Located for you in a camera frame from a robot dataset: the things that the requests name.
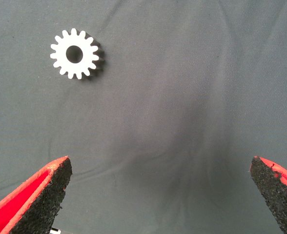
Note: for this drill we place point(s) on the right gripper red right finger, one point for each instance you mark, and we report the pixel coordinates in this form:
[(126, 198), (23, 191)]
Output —
[(280, 195)]

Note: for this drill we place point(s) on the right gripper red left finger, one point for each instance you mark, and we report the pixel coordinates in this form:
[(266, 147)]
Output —
[(24, 209)]

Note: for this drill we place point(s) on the small steel planetary gear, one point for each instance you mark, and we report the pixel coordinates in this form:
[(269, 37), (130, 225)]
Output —
[(60, 53)]

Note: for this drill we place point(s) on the dark grey table cloth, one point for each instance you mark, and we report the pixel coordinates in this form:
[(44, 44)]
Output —
[(170, 85)]

